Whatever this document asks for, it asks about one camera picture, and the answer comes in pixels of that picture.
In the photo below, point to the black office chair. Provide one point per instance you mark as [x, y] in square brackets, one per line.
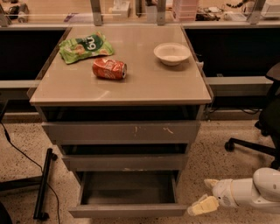
[269, 121]

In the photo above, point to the black floor stand leg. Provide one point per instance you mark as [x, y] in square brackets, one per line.
[40, 181]

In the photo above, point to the green snack bag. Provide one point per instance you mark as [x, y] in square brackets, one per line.
[75, 49]

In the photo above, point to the grey top drawer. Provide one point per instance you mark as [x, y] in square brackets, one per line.
[67, 133]

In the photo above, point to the white bowl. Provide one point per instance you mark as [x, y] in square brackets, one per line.
[172, 54]

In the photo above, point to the crushed orange soda can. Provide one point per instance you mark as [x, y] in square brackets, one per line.
[109, 69]

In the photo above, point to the pink stacked bins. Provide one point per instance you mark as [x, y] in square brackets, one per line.
[185, 10]

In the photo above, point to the grey drawer cabinet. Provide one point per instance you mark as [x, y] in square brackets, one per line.
[151, 91]

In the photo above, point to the grey bottom drawer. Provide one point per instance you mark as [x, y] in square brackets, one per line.
[127, 194]

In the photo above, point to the white box on desk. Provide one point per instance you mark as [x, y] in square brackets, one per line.
[121, 8]

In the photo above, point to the grey drawer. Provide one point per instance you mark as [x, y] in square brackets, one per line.
[67, 133]
[127, 194]
[125, 163]

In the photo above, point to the grey middle drawer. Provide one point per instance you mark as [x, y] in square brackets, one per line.
[125, 163]

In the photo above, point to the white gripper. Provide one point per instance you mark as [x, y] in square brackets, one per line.
[224, 192]

